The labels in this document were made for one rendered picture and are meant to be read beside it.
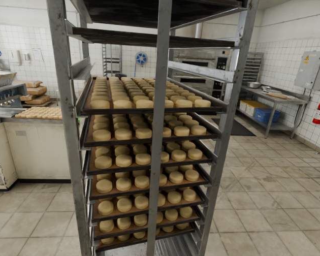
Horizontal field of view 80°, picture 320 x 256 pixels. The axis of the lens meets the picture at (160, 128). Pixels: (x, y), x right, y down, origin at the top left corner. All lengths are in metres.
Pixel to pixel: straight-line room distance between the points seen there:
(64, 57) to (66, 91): 0.07
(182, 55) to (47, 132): 3.86
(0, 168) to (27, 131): 0.47
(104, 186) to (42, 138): 1.96
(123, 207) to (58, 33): 0.53
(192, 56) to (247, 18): 4.79
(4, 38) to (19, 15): 0.79
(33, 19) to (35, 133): 4.82
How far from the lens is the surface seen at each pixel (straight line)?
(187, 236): 1.02
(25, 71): 7.21
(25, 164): 2.84
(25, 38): 7.08
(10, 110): 2.98
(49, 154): 2.63
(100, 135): 0.55
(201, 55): 5.46
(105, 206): 0.72
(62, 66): 0.48
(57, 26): 0.48
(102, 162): 0.60
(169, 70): 1.14
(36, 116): 2.49
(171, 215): 0.81
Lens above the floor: 1.64
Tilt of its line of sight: 22 degrees down
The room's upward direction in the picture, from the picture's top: 4 degrees clockwise
